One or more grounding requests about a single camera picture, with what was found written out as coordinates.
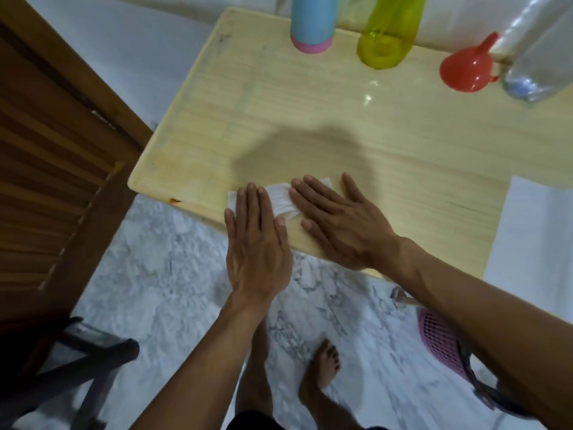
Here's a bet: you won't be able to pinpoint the person's leg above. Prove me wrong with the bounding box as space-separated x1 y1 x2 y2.
298 339 364 430
235 320 275 418

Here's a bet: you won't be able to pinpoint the red plastic funnel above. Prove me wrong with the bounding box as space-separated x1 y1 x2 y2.
439 32 501 93

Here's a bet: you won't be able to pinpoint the brown wooden louvre door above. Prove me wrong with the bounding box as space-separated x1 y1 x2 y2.
0 0 154 333

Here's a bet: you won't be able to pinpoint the white paper sheet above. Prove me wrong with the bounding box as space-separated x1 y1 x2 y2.
483 176 573 324

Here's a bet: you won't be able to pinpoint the yellow-green translucent bottle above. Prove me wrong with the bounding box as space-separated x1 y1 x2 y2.
356 0 429 70

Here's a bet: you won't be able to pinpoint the person's left leg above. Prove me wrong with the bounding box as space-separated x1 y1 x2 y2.
235 320 275 418

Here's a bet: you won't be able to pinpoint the white cloth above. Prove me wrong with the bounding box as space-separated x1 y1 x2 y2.
227 177 333 220

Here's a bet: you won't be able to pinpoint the person's left hand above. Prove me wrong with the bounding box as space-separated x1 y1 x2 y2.
223 182 294 308

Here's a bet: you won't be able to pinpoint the blue bottle with pink base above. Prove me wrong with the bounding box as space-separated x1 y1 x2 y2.
290 0 340 54

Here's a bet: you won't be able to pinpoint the pink plastic basket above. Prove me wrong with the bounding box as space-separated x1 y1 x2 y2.
417 307 472 382

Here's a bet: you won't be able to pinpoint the person's right forearm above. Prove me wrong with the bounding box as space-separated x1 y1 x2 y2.
384 237 573 430

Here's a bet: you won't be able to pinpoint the person's right leg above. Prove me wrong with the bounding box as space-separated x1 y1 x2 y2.
298 339 364 430

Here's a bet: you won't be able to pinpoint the wooden table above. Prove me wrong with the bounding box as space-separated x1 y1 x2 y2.
127 7 573 282

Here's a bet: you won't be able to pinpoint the black metal stool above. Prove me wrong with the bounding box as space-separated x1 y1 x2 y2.
0 316 141 430

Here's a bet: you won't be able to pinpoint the person's right hand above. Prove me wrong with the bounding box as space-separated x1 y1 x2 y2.
288 173 403 274

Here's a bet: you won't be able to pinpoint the black shorts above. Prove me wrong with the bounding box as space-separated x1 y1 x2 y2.
226 410 391 430

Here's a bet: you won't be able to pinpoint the clear plastic bottle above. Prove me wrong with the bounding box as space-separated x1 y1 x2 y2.
490 0 573 64
501 20 573 104

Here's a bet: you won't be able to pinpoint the person's left forearm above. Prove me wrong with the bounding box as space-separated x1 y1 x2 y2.
129 300 274 430

